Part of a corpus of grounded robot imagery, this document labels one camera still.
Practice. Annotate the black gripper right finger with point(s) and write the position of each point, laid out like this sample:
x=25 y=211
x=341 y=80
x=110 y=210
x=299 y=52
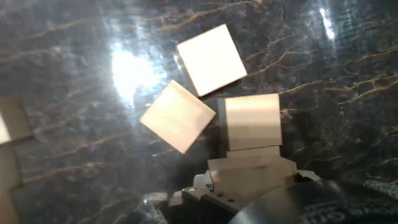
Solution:
x=308 y=175

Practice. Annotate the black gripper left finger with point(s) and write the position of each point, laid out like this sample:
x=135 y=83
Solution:
x=206 y=208

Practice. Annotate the black marble pattern mat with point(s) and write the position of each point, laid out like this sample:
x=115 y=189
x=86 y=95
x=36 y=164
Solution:
x=326 y=93

